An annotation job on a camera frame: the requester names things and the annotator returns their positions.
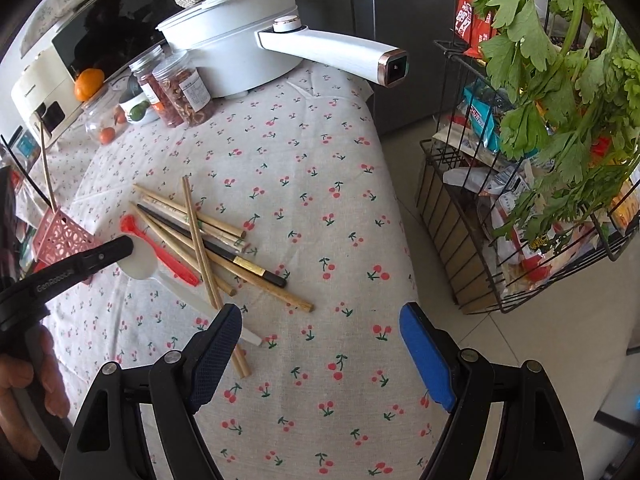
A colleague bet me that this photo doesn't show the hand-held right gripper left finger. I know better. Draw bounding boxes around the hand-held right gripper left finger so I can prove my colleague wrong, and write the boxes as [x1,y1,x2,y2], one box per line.
[60,303,244,480]

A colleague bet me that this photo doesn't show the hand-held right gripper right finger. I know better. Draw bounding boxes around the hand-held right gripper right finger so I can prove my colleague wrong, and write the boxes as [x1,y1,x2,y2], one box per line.
[398,302,586,480]

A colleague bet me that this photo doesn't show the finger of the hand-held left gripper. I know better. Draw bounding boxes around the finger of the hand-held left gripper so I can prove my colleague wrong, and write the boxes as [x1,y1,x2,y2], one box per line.
[70,236,135,282]

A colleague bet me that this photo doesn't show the white plastic spoon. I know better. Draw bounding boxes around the white plastic spoon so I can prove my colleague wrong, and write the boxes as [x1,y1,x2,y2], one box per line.
[116,234,263,347]

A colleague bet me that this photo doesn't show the pink plastic utensil basket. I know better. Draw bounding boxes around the pink plastic utensil basket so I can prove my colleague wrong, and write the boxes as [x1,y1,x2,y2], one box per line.
[32,206,101,286]

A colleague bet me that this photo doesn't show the red plastic spoon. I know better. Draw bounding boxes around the red plastic spoon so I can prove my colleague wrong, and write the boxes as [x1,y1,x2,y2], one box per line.
[121,214,202,287]

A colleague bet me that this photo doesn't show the pile of bamboo chopsticks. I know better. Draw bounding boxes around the pile of bamboo chopsticks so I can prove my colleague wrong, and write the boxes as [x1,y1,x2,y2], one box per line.
[130,176,315,378]

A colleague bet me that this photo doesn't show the black chopstick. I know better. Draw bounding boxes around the black chopstick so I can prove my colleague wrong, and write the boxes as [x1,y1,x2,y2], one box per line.
[136,203,288,288]

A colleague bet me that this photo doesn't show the bamboo chopstick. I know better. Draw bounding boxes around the bamboo chopstick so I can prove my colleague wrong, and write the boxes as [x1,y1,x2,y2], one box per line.
[36,114,57,211]

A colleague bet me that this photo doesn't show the person's left hand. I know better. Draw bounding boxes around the person's left hand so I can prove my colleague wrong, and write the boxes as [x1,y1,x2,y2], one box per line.
[0,327,71,433]

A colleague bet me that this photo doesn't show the blue white box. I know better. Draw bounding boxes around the blue white box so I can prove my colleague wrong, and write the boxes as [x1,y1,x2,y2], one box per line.
[10,132,42,171]

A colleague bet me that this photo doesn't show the clear plastic container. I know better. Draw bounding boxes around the clear plastic container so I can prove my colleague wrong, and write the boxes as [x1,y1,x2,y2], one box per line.
[82,85,132,146]

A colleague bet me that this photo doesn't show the large orange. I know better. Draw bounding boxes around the large orange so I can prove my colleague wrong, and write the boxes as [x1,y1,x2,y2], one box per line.
[74,68,106,102]

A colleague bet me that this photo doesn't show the plastic jar of dried slices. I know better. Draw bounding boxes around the plastic jar of dried slices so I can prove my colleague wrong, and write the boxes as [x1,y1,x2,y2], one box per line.
[151,50,213,127]

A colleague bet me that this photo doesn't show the cherry print tablecloth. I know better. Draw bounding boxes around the cherry print tablecloth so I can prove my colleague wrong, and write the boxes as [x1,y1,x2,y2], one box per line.
[37,57,436,480]

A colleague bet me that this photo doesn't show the plastic jar of red berries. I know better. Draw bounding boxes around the plastic jar of red berries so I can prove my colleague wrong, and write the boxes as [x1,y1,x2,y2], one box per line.
[129,44,186,128]

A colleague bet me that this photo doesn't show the white countertop oven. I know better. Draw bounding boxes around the white countertop oven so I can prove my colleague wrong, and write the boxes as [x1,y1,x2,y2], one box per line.
[11,0,201,141]

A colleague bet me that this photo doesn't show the white electric pot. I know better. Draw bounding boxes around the white electric pot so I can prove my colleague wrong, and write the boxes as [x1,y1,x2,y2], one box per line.
[156,0,410,98]

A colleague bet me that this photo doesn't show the blue snack packet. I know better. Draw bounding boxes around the blue snack packet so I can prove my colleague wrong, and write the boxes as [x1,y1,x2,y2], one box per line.
[460,85,516,153]

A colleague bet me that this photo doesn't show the red snack packets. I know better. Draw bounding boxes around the red snack packets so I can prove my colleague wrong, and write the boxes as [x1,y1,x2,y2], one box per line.
[452,0,501,58]

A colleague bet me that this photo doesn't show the grey refrigerator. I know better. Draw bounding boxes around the grey refrigerator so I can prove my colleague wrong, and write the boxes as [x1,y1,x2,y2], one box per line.
[347,0,463,137]

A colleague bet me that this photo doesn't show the green celery bunch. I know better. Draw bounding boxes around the green celery bunch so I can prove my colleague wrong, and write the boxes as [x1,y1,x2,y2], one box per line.
[470,0,640,256]

